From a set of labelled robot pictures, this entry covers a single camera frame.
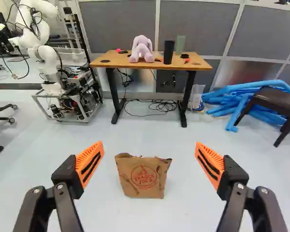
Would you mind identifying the white plastic bag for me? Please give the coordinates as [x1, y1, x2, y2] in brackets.
[188, 84, 206, 112]

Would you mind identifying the black cylinder speaker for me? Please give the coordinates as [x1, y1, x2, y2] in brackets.
[163, 40, 175, 65]

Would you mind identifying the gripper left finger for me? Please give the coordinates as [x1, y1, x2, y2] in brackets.
[13, 141, 105, 232]

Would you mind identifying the brown paper bag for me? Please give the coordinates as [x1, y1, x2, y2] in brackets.
[114, 152, 173, 200]

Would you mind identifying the blue foam tube pile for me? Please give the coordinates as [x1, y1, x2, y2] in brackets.
[201, 79, 290, 133]

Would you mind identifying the wooden table with black legs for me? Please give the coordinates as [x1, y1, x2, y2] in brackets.
[90, 50, 213, 128]

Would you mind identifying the pale green box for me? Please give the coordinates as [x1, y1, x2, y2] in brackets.
[175, 35, 187, 55]

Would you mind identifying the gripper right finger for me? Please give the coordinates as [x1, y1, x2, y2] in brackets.
[195, 141, 289, 232]

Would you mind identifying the purple plush toy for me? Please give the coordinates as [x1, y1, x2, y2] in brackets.
[128, 35, 155, 63]

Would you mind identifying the dark brown stool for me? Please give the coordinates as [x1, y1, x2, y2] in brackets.
[233, 86, 290, 148]

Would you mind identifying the black floor cable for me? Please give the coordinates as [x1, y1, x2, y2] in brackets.
[123, 98, 182, 117]

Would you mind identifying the white robot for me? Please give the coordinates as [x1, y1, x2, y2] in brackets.
[8, 0, 104, 123]

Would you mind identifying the black box under table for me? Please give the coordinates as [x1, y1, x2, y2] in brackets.
[155, 70, 191, 94]

